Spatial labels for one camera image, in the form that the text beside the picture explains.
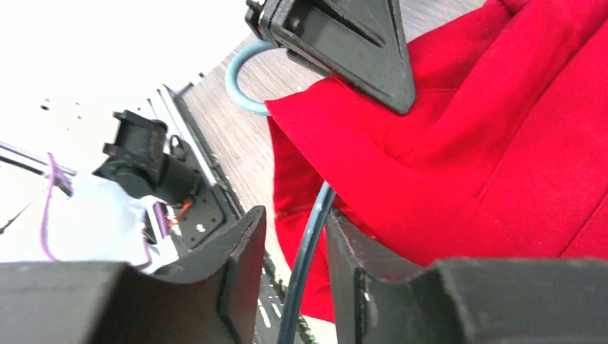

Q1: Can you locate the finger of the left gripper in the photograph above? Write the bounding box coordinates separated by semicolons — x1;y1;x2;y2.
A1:
244;0;416;115

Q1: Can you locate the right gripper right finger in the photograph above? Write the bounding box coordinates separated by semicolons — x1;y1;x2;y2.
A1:
326;210;607;343

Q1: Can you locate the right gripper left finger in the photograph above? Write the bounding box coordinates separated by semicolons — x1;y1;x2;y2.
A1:
1;206;266;343

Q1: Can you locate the grey-blue hanger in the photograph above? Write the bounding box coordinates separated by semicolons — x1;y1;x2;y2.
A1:
224;40;336;343

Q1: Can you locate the red skirt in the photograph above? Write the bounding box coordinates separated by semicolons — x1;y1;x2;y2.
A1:
265;0;608;324

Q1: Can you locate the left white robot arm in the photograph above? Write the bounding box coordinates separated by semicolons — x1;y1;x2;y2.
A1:
1;1;414;271

